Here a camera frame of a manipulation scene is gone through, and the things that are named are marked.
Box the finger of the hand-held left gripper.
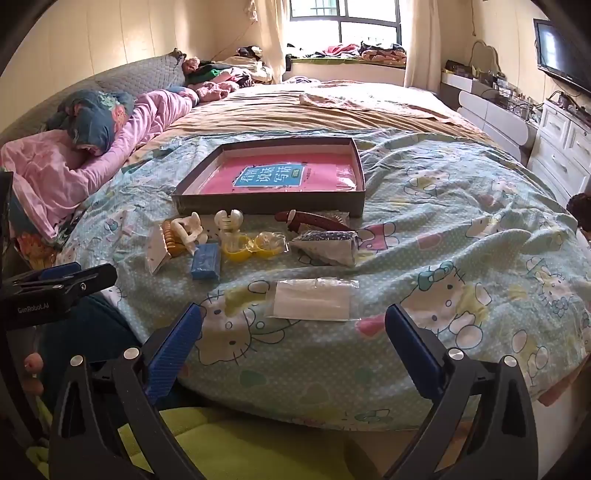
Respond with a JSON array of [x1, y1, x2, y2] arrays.
[[28, 264, 118, 302], [9, 261, 83, 284]]

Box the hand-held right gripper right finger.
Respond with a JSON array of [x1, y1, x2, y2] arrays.
[[385, 304, 541, 480]]

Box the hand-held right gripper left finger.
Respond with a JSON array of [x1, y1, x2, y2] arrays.
[[48, 302, 206, 480]]

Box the small white packet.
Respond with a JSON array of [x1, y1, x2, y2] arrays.
[[145, 226, 173, 274]]

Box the blue packet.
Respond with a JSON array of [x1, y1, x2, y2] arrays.
[[191, 244, 223, 280]]

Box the orange spiral hair tie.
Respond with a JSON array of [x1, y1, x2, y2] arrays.
[[161, 220, 186, 257]]

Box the cream cloud hair clip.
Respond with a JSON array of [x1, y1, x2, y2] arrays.
[[178, 211, 209, 256]]

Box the bagged yellow hair accessory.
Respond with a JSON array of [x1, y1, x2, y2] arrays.
[[222, 231, 290, 263]]

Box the pearl claw hair clip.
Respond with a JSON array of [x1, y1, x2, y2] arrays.
[[215, 209, 244, 247]]

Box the brown strap wristwatch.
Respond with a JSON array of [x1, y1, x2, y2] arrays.
[[274, 209, 352, 234]]

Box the dark cardboard box tray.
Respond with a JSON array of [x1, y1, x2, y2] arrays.
[[171, 137, 367, 219]]

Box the person's left hand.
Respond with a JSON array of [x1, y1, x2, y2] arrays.
[[23, 353, 44, 396]]

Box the person's dark teal clothing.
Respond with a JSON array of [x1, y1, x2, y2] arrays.
[[39, 295, 141, 416]]

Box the cartoon cat print blanket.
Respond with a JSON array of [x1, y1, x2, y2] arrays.
[[60, 127, 591, 416]]

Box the pink quilt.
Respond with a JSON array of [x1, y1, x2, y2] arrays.
[[0, 88, 199, 241]]

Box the lime green cushion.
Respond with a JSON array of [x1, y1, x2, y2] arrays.
[[28, 406, 370, 480]]

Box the blue floral pillow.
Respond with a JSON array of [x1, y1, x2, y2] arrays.
[[46, 90, 134, 153]]

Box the pink book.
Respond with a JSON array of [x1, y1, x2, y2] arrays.
[[198, 152, 360, 195]]

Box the grey quilted headboard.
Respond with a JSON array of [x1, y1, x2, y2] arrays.
[[0, 51, 185, 148]]

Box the pink plush toy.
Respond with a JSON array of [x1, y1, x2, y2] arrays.
[[195, 80, 241, 103]]

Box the white dressing table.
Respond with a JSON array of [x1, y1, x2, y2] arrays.
[[441, 71, 539, 149]]

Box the white dresser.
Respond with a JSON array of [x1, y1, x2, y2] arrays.
[[526, 99, 591, 209]]

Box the tan blanket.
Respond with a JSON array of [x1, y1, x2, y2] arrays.
[[124, 80, 495, 158]]

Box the pile of clothes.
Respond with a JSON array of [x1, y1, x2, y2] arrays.
[[182, 46, 274, 90]]

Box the clutter of cosmetics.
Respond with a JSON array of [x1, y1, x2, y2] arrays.
[[480, 69, 542, 121]]

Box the white window seat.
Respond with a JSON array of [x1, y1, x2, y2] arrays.
[[281, 58, 407, 87]]

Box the cloud shaped mirror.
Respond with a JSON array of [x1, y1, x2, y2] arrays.
[[468, 39, 502, 79]]

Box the clothes on window seat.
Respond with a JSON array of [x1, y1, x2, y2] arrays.
[[286, 41, 408, 64]]

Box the cream curtain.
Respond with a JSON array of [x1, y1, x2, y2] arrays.
[[257, 0, 291, 84], [402, 0, 445, 90]]

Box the window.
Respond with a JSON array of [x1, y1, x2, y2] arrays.
[[288, 0, 403, 58]]

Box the black television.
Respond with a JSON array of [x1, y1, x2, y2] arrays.
[[533, 18, 591, 95]]

